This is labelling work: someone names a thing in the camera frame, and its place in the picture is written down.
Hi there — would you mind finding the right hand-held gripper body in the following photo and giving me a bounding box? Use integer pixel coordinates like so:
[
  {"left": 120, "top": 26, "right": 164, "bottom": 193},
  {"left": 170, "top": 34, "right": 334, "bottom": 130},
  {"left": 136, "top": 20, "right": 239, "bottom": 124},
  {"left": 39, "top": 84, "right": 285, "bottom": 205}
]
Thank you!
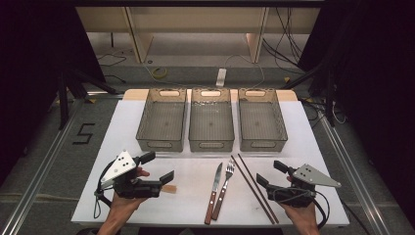
[{"left": 266, "top": 164, "right": 343, "bottom": 209}]

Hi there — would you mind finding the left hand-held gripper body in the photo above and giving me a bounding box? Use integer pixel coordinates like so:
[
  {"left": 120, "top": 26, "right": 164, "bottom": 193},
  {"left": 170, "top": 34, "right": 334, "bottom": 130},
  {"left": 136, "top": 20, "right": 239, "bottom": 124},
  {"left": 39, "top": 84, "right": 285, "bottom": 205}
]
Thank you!
[{"left": 100, "top": 150, "right": 163, "bottom": 200}]

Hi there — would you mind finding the dark brown chopstick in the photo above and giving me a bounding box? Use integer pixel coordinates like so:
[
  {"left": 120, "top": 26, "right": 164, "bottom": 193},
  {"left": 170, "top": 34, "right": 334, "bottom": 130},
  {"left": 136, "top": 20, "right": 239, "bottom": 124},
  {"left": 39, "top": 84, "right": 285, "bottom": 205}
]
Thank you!
[
  {"left": 230, "top": 155, "right": 276, "bottom": 225},
  {"left": 237, "top": 153, "right": 280, "bottom": 224}
]

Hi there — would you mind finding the grey translucent plastic basket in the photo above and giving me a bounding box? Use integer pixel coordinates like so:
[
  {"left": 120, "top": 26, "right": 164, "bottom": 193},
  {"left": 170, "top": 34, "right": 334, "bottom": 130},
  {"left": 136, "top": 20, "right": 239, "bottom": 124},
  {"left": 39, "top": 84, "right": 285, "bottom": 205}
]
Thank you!
[
  {"left": 188, "top": 87, "right": 236, "bottom": 153},
  {"left": 238, "top": 87, "right": 289, "bottom": 153},
  {"left": 135, "top": 87, "right": 188, "bottom": 153}
]

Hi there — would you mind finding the wooden-handled fork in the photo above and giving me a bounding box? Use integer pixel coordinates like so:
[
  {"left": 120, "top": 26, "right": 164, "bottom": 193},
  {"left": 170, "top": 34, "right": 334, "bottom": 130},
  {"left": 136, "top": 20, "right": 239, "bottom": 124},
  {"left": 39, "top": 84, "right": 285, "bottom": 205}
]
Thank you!
[{"left": 210, "top": 159, "right": 236, "bottom": 221}]

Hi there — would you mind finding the wooden-handled table knife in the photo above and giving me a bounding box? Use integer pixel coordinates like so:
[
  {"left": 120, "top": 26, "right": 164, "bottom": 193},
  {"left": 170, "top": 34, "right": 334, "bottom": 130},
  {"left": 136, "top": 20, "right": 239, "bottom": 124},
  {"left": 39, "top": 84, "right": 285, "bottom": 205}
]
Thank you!
[{"left": 204, "top": 162, "right": 224, "bottom": 225}]

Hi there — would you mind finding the person's left hand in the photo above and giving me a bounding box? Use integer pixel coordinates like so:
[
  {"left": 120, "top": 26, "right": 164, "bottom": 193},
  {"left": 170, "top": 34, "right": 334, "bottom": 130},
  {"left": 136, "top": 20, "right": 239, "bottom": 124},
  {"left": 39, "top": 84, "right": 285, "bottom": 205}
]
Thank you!
[{"left": 109, "top": 166, "right": 151, "bottom": 215}]

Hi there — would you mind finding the person's right hand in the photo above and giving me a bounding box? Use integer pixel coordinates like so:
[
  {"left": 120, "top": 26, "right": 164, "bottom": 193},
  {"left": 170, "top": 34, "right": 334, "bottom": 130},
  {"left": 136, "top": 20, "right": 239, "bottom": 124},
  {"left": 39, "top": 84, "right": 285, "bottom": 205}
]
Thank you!
[{"left": 281, "top": 198, "right": 320, "bottom": 229}]

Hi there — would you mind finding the black metal stand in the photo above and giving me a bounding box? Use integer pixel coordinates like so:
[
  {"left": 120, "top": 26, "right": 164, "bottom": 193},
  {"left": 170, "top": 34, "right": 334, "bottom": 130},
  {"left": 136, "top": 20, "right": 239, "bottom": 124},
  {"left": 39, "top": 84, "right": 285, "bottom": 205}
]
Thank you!
[
  {"left": 58, "top": 67, "right": 120, "bottom": 131},
  {"left": 282, "top": 62, "right": 337, "bottom": 127}
]

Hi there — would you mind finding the white power strip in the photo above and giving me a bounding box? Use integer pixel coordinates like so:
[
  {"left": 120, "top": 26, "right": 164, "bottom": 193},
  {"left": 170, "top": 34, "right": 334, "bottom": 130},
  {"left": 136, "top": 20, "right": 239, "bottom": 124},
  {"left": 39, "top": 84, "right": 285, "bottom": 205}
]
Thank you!
[{"left": 215, "top": 68, "right": 227, "bottom": 87}]

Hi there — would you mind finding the black curtain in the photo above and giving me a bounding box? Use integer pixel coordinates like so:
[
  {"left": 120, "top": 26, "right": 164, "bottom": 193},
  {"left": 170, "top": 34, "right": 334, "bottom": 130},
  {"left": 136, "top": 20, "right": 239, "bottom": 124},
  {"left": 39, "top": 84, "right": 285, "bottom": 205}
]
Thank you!
[
  {"left": 0, "top": 0, "right": 107, "bottom": 179},
  {"left": 298, "top": 0, "right": 415, "bottom": 226}
]

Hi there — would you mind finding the light wooden shelf unit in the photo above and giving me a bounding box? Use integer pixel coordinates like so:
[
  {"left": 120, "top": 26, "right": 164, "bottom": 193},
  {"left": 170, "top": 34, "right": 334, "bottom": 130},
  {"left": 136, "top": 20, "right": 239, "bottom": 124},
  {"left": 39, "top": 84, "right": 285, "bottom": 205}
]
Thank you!
[{"left": 75, "top": 6, "right": 322, "bottom": 65}]

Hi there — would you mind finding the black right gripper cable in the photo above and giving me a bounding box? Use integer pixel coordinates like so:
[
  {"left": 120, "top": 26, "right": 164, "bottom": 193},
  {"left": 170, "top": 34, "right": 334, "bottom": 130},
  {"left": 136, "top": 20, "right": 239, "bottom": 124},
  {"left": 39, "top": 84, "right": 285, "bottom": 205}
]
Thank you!
[{"left": 272, "top": 187, "right": 331, "bottom": 230}]

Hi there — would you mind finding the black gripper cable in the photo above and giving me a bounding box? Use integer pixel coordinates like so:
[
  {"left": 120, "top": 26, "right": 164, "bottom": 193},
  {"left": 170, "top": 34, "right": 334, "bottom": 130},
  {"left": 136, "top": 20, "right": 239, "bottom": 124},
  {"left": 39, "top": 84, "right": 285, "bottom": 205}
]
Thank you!
[
  {"left": 272, "top": 187, "right": 331, "bottom": 230},
  {"left": 93, "top": 160, "right": 115, "bottom": 219}
]

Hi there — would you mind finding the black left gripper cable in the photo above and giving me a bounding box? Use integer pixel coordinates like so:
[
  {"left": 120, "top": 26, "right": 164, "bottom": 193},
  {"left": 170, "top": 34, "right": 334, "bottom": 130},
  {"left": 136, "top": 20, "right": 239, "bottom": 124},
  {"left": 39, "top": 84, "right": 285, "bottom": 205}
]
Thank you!
[{"left": 93, "top": 160, "right": 115, "bottom": 219}]

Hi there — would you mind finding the aluminium floor rail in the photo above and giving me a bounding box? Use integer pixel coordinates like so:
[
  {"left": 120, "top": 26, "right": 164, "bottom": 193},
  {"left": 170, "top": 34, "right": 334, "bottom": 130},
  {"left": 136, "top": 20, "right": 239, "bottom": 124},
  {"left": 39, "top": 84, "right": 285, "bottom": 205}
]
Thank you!
[
  {"left": 317, "top": 114, "right": 392, "bottom": 235},
  {"left": 0, "top": 97, "right": 86, "bottom": 235}
]

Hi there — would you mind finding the white power cable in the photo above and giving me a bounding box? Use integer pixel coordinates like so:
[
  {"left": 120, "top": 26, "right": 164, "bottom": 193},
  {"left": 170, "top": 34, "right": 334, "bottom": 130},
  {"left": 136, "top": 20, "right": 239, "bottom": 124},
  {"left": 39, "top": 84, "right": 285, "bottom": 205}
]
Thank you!
[{"left": 224, "top": 53, "right": 266, "bottom": 89}]

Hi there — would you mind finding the thin black floor cable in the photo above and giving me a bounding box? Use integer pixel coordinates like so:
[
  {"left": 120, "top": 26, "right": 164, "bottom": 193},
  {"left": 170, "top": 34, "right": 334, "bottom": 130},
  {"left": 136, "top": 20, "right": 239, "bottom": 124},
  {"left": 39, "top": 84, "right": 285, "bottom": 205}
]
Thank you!
[{"left": 97, "top": 53, "right": 127, "bottom": 68}]

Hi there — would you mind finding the bundle of black cables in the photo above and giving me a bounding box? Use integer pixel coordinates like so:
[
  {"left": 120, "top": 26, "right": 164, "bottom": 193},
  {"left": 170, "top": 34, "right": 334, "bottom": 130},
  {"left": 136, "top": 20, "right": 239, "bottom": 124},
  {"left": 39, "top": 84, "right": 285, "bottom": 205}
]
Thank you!
[{"left": 262, "top": 6, "right": 305, "bottom": 72}]

